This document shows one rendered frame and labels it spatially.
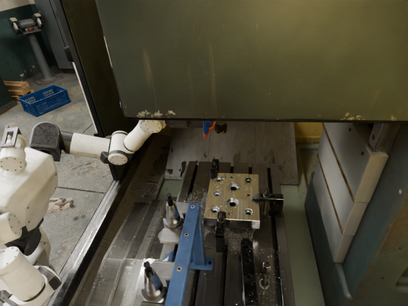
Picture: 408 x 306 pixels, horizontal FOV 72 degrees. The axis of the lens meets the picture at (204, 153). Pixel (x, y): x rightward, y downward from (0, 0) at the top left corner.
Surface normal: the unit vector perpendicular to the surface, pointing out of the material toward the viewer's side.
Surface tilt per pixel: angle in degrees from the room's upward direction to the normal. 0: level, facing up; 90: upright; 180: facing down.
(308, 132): 90
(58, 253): 0
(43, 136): 35
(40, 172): 68
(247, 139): 24
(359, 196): 90
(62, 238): 0
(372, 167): 90
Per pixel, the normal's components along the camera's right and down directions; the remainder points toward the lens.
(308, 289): -0.06, -0.80
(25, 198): 0.90, -0.28
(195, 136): -0.10, -0.49
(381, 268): -0.13, 0.59
